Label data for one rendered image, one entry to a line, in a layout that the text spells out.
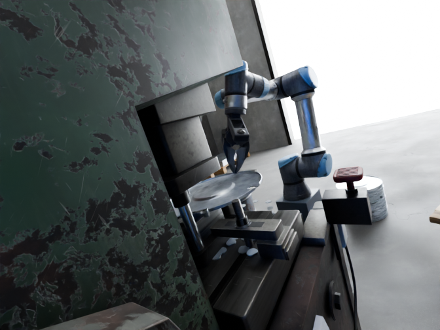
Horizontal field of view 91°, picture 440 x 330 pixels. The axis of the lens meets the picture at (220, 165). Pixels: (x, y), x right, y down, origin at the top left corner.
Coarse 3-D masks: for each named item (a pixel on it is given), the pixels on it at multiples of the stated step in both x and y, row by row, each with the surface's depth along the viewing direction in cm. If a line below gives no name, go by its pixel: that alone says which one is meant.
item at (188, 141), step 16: (144, 112) 42; (144, 128) 43; (160, 128) 41; (176, 128) 44; (192, 128) 48; (160, 144) 42; (176, 144) 44; (192, 144) 48; (160, 160) 44; (176, 160) 43; (192, 160) 47
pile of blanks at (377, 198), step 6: (372, 192) 144; (378, 192) 145; (372, 198) 145; (378, 198) 146; (384, 198) 149; (372, 204) 146; (378, 204) 146; (384, 204) 148; (372, 210) 147; (378, 210) 147; (384, 210) 149; (372, 216) 149; (378, 216) 148; (384, 216) 149
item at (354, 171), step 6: (342, 168) 54; (348, 168) 52; (354, 168) 51; (360, 168) 50; (336, 174) 52; (342, 174) 50; (348, 174) 49; (354, 174) 48; (360, 174) 48; (336, 180) 50; (342, 180) 49; (348, 180) 48; (354, 180) 48; (360, 180) 48; (348, 186) 51
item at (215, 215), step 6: (216, 210) 51; (210, 216) 49; (216, 216) 51; (222, 216) 52; (180, 222) 48; (198, 222) 46; (204, 222) 47; (210, 222) 49; (198, 228) 45; (204, 228) 47; (186, 234) 48; (204, 234) 47
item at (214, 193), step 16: (224, 176) 75; (240, 176) 68; (256, 176) 63; (192, 192) 68; (208, 192) 60; (224, 192) 57; (240, 192) 54; (176, 208) 58; (192, 208) 54; (208, 208) 50
